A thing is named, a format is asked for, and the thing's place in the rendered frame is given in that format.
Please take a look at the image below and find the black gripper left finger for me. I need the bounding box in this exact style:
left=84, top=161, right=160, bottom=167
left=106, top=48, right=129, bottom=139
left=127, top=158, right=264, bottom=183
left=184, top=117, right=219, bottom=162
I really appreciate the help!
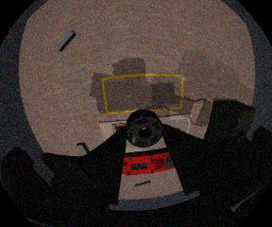
left=42, top=128, right=126, bottom=204

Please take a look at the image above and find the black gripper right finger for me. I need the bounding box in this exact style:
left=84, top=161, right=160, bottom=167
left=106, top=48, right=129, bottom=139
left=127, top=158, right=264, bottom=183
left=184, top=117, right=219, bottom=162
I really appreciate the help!
left=163, top=125, right=246, bottom=196

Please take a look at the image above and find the white flat base plate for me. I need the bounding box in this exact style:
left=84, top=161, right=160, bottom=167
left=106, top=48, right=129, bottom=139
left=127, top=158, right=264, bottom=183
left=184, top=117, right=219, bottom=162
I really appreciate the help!
left=98, top=113, right=193, bottom=152

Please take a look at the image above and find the yellow rectangular outline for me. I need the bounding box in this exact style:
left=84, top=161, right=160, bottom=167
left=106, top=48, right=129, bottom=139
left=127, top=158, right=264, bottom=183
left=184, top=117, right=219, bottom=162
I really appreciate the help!
left=101, top=73, right=184, bottom=114

